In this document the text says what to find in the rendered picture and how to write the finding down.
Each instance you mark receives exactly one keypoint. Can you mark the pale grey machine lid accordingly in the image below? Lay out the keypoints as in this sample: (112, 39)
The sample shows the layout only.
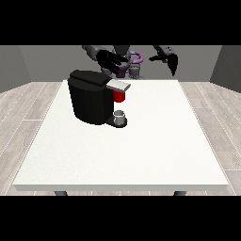
(118, 84)

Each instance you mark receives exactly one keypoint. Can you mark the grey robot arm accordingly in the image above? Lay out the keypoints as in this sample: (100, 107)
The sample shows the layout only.
(91, 51)
(163, 49)

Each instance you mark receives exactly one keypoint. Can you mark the small grey cup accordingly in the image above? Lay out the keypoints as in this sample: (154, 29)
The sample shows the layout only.
(119, 116)

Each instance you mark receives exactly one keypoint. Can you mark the black coffee machine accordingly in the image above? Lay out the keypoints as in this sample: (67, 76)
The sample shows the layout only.
(89, 100)

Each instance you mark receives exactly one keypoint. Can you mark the red pod holder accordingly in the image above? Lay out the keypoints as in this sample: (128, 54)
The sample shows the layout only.
(118, 95)

